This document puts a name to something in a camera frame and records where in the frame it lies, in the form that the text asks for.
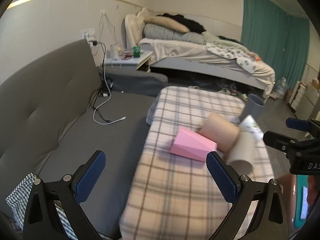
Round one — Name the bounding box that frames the green soda bottle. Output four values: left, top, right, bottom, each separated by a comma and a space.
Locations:
132, 46, 141, 58

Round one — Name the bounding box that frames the patterned white blanket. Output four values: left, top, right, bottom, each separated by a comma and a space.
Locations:
206, 40, 262, 74

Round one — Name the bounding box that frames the striped pillow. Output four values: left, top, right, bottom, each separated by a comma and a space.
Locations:
143, 23, 205, 44

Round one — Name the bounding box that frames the brown cork-bottom cup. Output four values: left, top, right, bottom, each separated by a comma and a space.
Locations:
199, 112, 240, 154

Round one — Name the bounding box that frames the teal chair cushion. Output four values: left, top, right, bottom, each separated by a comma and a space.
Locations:
293, 175, 309, 229

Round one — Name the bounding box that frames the brown chair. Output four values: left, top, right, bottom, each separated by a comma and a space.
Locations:
277, 173, 297, 235

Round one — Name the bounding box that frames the wall power outlet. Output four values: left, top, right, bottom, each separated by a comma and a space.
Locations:
80, 28, 95, 41

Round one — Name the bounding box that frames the pink faceted cup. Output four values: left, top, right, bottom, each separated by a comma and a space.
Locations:
169, 126, 217, 162

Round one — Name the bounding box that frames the checked green white cloth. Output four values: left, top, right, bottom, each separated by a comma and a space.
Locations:
5, 173, 78, 239

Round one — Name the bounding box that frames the white jar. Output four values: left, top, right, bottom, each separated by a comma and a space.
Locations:
110, 44, 119, 60

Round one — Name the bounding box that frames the white charging cable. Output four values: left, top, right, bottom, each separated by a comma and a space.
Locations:
92, 12, 127, 126

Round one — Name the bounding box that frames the plain white paper cup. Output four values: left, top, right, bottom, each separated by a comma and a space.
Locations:
226, 132, 255, 176

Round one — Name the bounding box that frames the black power cable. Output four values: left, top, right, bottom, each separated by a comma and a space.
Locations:
89, 39, 112, 124

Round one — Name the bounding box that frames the grey sofa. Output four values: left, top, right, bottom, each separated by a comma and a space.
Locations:
1, 40, 168, 239

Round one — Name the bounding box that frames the white bedside table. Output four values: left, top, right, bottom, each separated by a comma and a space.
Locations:
104, 50, 152, 72

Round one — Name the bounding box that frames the bed with beige sheets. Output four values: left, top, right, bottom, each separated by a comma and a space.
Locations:
124, 8, 276, 98

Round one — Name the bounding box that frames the beige pillow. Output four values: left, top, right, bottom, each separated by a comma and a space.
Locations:
145, 16, 190, 34

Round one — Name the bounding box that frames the green curtain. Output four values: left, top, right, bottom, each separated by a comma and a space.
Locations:
241, 0, 310, 88

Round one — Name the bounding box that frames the grey waste bin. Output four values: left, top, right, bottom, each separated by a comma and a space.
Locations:
239, 94, 264, 121

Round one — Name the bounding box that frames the white cup with green leaves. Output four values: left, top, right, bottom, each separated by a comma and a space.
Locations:
238, 115, 264, 141

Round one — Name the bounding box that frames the large water bottle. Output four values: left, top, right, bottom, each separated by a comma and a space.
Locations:
276, 77, 287, 99

